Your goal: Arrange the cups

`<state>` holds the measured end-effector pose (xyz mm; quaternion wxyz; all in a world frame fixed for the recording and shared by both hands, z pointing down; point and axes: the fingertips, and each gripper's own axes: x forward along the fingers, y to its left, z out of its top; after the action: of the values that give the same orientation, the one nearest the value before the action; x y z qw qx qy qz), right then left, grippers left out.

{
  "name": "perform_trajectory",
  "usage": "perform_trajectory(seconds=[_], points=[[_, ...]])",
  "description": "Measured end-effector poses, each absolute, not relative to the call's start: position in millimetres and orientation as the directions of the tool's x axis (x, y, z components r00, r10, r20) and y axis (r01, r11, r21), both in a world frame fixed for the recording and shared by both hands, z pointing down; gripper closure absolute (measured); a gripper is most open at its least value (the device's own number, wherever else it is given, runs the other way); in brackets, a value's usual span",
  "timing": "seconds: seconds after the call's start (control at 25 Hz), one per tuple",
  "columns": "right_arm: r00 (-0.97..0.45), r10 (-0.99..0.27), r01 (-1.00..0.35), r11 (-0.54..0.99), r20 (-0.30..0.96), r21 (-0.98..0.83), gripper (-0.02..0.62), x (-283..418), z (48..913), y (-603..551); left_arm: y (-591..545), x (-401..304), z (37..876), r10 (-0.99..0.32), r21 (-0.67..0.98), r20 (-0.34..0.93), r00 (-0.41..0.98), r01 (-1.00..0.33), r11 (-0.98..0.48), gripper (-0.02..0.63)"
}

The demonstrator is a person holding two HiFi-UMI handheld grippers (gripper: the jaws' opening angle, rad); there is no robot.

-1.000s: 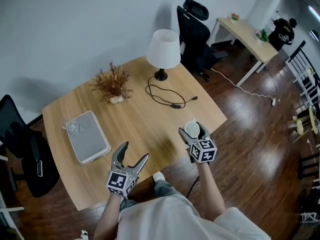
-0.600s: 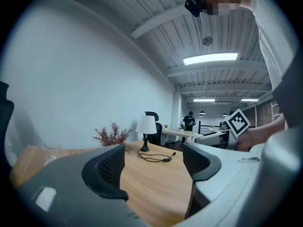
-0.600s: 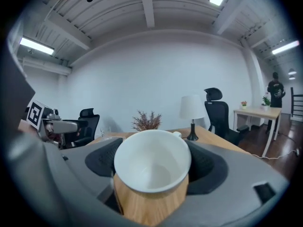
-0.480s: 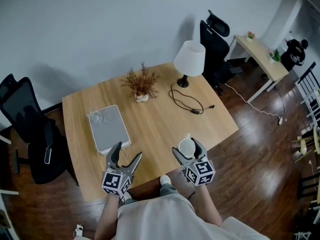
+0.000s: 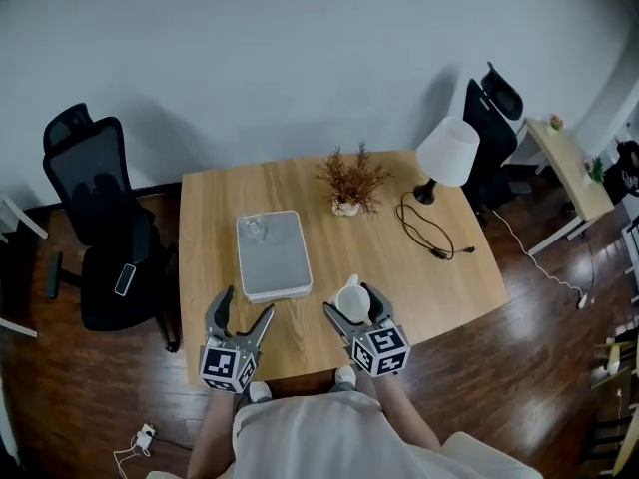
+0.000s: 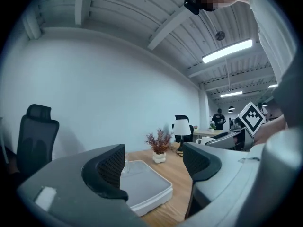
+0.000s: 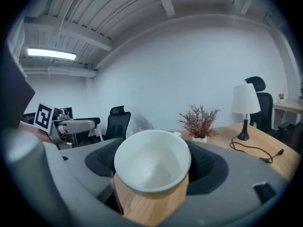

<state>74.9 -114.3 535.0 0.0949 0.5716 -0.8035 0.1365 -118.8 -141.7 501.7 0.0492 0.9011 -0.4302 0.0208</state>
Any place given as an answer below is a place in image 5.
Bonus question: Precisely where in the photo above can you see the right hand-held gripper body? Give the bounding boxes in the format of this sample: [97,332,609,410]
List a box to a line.
[341,316,411,379]

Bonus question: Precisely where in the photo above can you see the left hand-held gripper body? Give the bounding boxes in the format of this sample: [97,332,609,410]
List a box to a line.
[199,331,264,395]

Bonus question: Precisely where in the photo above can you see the white ceramic cup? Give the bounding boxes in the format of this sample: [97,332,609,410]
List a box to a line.
[335,273,373,326]

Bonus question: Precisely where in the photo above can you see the clear drinking glass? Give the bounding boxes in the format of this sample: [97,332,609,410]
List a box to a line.
[238,214,269,241]

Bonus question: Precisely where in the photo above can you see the person's left forearm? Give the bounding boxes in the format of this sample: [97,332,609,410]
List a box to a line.
[187,389,236,478]

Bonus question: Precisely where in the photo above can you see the person's right forearm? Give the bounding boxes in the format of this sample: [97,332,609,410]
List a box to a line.
[371,374,443,451]

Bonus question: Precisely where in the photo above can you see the white grey rectangular tray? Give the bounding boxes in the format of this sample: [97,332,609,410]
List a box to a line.
[235,210,314,303]

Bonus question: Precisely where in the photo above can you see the black smartphone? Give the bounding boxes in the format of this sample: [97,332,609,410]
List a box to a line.
[114,262,137,297]

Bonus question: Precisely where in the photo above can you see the person's white shirt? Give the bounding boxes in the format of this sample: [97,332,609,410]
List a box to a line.
[144,391,545,479]

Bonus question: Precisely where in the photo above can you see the white floor charger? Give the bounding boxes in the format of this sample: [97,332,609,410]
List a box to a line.
[134,422,157,451]

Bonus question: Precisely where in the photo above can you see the dried brown potted plant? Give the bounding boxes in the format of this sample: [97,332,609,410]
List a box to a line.
[315,141,391,218]

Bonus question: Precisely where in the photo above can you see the white shade table lamp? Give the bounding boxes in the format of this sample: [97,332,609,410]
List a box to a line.
[412,116,481,207]

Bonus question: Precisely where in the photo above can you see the black mesh office chair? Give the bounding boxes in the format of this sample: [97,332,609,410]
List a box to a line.
[42,102,181,353]

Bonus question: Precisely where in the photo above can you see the black headrest office chair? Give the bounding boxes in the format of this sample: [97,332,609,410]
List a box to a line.
[461,61,533,227]

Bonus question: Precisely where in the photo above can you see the light wooden desk white legs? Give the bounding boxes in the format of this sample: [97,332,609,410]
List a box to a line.
[501,117,615,257]

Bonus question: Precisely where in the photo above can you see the pale yellow wooden rack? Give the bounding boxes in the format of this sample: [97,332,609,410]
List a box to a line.
[591,326,639,473]

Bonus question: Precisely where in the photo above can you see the small green potted plant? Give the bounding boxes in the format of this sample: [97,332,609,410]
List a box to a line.
[581,155,606,187]

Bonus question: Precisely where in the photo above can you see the white railing chair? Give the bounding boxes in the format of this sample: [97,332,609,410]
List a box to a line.
[621,217,639,303]

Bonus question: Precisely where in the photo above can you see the black lamp cable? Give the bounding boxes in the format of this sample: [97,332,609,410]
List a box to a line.
[395,191,476,262]

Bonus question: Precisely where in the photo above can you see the thin white charger cable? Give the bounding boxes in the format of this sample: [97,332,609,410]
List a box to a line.
[113,434,146,479]

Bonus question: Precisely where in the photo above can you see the white floor cable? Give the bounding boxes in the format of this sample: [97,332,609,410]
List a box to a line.
[491,210,585,298]

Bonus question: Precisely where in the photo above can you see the white frame table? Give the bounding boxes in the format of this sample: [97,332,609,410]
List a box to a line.
[0,187,50,338]

